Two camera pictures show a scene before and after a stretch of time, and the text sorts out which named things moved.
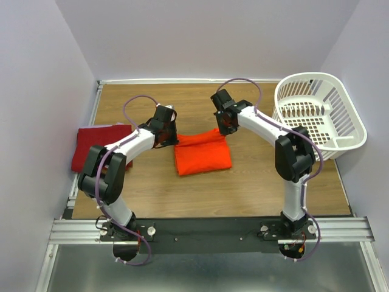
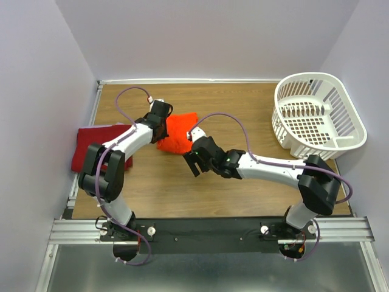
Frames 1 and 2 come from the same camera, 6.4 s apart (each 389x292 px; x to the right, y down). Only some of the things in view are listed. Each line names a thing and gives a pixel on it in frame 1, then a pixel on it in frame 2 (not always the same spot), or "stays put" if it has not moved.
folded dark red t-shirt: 101,135 stays put
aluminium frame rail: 85,231 stays put
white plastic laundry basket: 319,105 stays put
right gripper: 222,130 -> 190,159
